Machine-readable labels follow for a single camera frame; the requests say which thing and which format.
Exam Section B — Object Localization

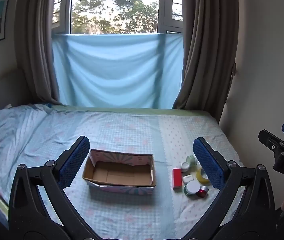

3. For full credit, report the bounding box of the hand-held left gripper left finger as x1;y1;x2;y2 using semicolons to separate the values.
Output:
8;136;100;240

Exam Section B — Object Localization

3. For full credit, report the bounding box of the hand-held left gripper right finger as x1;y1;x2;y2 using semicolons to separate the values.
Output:
182;137;275;240

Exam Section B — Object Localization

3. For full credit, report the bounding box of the yellow tape roll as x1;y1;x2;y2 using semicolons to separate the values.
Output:
196;167;210;184

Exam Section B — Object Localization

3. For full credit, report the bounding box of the green cream jar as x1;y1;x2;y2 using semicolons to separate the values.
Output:
186;154;198;167

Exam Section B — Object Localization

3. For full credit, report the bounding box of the white-lid green jar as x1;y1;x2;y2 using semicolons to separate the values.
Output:
184;181;201;197

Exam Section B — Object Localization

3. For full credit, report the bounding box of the small red tin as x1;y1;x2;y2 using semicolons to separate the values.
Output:
197;186;209;198

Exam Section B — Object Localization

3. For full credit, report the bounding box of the red rectangular box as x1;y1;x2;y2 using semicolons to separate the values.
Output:
172;168;183;189

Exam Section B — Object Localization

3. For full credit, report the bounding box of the patterned cardboard box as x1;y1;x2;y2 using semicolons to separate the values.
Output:
82;149;156;195

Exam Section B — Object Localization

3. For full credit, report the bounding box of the checked blue bed sheet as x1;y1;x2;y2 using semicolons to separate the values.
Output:
0;104;245;240

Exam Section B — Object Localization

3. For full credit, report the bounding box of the curtain tieback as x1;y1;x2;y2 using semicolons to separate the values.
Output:
230;61;238;83

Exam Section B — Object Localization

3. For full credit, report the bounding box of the grey headboard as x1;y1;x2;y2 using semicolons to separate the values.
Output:
0;67;30;127

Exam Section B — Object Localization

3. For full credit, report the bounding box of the blue hanging cloth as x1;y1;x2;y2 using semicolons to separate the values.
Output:
52;33;184;109

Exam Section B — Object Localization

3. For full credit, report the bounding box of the brown curtain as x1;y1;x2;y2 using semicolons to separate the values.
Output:
14;0;76;105
172;0;240;110

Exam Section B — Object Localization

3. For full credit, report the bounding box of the window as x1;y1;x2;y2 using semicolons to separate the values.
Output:
52;0;184;35

